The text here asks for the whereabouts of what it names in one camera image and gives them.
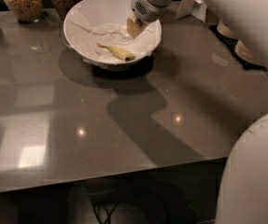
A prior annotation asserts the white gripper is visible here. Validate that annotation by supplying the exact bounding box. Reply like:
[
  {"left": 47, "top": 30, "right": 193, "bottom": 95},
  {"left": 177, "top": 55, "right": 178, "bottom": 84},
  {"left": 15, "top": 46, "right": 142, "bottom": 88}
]
[{"left": 127, "top": 0, "right": 172, "bottom": 38}]

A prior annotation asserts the yellow banana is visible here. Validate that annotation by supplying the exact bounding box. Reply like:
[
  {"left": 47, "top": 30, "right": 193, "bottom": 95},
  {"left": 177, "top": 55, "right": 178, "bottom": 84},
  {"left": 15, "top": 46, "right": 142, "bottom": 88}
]
[{"left": 97, "top": 43, "right": 135, "bottom": 62}]

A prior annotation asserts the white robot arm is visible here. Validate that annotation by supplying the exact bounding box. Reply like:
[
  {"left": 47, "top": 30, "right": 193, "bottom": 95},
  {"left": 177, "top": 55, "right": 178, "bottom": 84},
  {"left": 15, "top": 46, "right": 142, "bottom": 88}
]
[{"left": 128, "top": 0, "right": 268, "bottom": 224}]

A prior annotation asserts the large white bowl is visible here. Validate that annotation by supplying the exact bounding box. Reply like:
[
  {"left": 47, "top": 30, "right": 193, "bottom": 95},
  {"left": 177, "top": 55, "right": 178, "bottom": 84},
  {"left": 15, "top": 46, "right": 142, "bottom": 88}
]
[{"left": 63, "top": 0, "right": 162, "bottom": 71}]

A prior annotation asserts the white paper napkin liner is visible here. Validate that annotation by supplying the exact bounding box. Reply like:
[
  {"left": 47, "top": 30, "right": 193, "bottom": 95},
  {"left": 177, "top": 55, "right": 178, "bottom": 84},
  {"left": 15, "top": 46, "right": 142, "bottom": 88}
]
[{"left": 63, "top": 7, "right": 162, "bottom": 71}]

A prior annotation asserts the white folded paper stand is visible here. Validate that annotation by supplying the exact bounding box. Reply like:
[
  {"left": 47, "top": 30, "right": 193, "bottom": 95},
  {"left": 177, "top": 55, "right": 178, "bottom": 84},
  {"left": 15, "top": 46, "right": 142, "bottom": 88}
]
[{"left": 176, "top": 0, "right": 207, "bottom": 22}]

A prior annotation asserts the stack of small white bowls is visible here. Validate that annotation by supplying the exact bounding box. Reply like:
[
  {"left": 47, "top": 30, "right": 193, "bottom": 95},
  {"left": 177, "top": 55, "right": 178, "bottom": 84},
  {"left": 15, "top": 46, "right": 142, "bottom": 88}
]
[{"left": 217, "top": 21, "right": 237, "bottom": 39}]

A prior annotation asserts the black rubber mat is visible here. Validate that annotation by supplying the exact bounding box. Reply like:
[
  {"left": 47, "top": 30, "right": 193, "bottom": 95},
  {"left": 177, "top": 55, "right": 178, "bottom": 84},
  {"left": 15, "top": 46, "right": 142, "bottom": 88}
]
[{"left": 209, "top": 25, "right": 266, "bottom": 71}]

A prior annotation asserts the stack of beige paper plates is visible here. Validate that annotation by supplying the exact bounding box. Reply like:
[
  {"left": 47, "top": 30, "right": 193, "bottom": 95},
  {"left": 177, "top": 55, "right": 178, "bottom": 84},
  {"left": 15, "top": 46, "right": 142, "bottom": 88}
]
[{"left": 234, "top": 40, "right": 261, "bottom": 65}]

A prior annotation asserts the glass jar of cereal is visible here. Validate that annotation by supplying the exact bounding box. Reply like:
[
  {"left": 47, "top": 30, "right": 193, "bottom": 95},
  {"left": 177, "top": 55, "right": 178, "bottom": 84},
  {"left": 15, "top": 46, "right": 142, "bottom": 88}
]
[{"left": 4, "top": 0, "right": 44, "bottom": 22}]

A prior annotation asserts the dark stool under table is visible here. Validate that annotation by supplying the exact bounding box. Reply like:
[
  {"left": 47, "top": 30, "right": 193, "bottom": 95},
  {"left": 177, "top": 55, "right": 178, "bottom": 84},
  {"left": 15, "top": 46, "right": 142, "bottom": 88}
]
[{"left": 85, "top": 176, "right": 171, "bottom": 224}]

